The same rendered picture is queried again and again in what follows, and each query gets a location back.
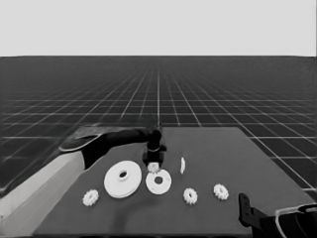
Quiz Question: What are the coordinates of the small white toothed gear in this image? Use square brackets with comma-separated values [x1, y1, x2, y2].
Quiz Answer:
[212, 183, 230, 201]
[81, 188, 100, 207]
[182, 186, 199, 205]
[147, 162, 161, 175]

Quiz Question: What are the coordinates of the white round carrier wide hole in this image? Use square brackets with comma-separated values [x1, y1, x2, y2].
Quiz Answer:
[145, 169, 173, 195]

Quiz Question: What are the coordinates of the large thick white disc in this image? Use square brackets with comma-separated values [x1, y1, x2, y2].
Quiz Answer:
[103, 160, 143, 199]

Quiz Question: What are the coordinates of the small thin white T-shaped piece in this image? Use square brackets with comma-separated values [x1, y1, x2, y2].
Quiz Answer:
[179, 156, 187, 176]

